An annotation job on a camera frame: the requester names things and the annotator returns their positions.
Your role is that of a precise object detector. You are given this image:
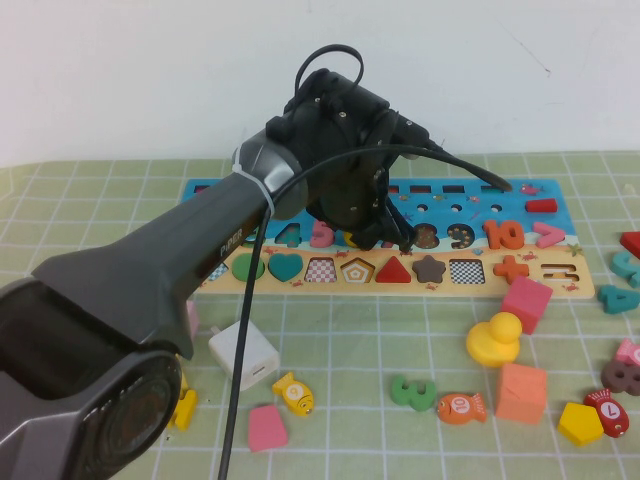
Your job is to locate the green number three piece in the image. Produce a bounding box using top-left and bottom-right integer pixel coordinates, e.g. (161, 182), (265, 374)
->
(390, 374), (438, 412)

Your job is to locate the orange fish marked ten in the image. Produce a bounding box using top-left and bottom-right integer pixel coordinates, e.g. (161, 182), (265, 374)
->
(437, 391), (488, 425)

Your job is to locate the yellow H-shaped piece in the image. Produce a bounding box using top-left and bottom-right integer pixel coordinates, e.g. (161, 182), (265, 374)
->
(168, 387), (200, 431)

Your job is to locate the brown star piece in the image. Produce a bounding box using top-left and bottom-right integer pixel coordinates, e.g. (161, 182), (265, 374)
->
(412, 254), (447, 284)

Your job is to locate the long black cable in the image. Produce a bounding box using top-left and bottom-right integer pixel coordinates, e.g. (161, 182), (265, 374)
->
(217, 142), (514, 480)

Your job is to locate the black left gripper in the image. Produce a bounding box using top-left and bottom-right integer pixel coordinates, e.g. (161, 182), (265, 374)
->
(305, 143), (417, 255)

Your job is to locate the pink greater-than sign piece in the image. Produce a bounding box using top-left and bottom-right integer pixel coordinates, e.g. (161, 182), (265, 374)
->
(532, 220), (568, 249)

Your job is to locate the orange number ten piece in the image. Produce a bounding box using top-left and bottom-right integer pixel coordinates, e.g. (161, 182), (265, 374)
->
(483, 219), (526, 250)

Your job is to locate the hot pink wooden cube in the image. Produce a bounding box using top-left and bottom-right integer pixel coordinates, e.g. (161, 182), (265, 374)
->
(500, 275), (554, 335)

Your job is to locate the green circle piece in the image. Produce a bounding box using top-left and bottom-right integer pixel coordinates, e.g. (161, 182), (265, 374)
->
(232, 253), (266, 282)

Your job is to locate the black looped cable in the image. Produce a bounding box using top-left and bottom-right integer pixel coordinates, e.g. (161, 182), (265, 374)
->
(293, 44), (366, 107)

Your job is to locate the teal number two piece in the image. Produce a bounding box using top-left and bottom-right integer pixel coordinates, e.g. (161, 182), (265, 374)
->
(612, 251), (640, 289)

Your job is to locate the pink number five piece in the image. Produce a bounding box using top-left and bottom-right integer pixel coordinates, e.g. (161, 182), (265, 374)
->
(309, 221), (335, 250)

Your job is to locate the red fish marked seven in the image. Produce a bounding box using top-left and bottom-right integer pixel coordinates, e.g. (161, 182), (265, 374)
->
(583, 388), (630, 437)

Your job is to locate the yellow rubber duck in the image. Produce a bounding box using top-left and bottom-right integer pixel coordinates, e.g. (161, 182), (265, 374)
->
(465, 311), (523, 369)

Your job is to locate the green grid tablecloth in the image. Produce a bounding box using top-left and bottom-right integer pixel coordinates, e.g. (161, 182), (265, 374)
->
(0, 152), (640, 480)

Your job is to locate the white charger block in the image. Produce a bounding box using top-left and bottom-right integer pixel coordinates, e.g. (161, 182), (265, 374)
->
(208, 319), (281, 393)

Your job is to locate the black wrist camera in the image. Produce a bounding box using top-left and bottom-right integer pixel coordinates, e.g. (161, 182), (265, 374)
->
(393, 115), (444, 162)

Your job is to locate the pink fish marked five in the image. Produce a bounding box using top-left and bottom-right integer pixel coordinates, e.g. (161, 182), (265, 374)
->
(615, 338), (640, 366)

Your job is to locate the brown number eight piece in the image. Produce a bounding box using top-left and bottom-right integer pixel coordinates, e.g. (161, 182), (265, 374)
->
(600, 359), (640, 396)

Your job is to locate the teal heart piece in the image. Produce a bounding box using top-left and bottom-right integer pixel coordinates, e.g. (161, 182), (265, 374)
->
(268, 253), (305, 283)

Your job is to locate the white zip tie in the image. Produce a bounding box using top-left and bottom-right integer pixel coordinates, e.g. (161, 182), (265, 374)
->
(230, 148), (274, 220)

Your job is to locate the orange wooden cube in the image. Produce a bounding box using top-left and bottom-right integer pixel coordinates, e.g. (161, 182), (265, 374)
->
(494, 362), (549, 425)

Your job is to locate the pale pink wooden cube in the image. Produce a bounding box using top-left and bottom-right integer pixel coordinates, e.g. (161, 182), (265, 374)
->
(187, 298), (202, 347)

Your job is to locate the teal number four piece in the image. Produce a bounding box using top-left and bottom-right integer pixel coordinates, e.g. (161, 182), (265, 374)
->
(597, 283), (640, 315)

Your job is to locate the yellow fish marked nine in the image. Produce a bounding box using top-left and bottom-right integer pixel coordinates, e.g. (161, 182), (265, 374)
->
(272, 371), (316, 417)

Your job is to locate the wooden number shape puzzle board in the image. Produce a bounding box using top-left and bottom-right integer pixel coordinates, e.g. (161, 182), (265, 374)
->
(179, 177), (596, 300)

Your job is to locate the orange plus sign piece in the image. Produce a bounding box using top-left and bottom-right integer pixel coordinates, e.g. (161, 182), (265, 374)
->
(493, 254), (530, 286)

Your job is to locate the red triangle piece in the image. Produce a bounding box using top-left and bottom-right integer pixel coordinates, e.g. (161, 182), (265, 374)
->
(375, 255), (413, 284)

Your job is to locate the pink trapezoid block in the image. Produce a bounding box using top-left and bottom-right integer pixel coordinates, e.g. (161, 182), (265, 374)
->
(248, 403), (290, 453)

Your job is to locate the yellow pentagon block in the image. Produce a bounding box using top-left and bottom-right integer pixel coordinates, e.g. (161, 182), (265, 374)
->
(557, 401), (605, 448)

